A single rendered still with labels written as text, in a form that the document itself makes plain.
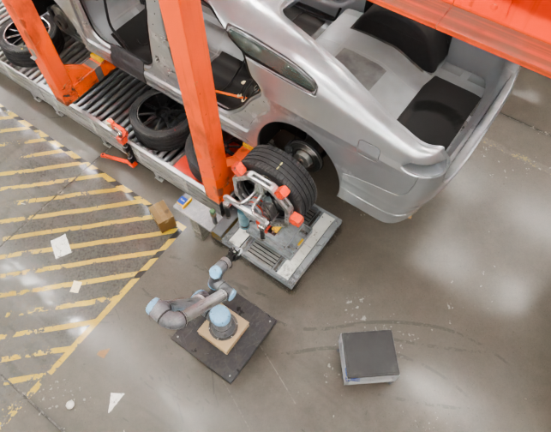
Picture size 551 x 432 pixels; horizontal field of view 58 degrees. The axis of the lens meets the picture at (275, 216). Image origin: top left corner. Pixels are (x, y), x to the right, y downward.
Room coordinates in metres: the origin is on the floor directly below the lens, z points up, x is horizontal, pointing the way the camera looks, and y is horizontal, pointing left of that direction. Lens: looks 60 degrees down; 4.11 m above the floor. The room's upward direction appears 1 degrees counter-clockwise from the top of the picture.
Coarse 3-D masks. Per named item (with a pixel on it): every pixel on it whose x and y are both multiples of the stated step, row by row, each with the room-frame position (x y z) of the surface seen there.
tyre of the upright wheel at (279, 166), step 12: (252, 156) 2.29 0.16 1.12; (264, 156) 2.25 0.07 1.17; (276, 156) 2.24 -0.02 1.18; (288, 156) 2.24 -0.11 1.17; (252, 168) 2.19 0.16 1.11; (264, 168) 2.13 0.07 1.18; (276, 168) 2.13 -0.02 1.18; (288, 168) 2.14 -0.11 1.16; (300, 168) 2.16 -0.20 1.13; (276, 180) 2.05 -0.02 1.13; (288, 180) 2.06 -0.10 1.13; (300, 180) 2.08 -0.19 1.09; (312, 180) 2.12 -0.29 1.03; (300, 192) 2.00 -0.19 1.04; (312, 192) 2.06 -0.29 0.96; (300, 204) 1.94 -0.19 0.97; (312, 204) 2.04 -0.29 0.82
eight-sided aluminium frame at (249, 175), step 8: (248, 176) 2.11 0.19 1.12; (256, 176) 2.11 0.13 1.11; (240, 184) 2.22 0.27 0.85; (264, 184) 2.03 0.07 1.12; (272, 184) 2.03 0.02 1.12; (240, 192) 2.21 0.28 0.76; (272, 192) 1.97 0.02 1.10; (280, 200) 1.94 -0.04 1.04; (288, 208) 1.90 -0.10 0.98; (288, 216) 1.88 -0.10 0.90; (272, 224) 1.98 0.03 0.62; (280, 224) 1.93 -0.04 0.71; (288, 224) 1.88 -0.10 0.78
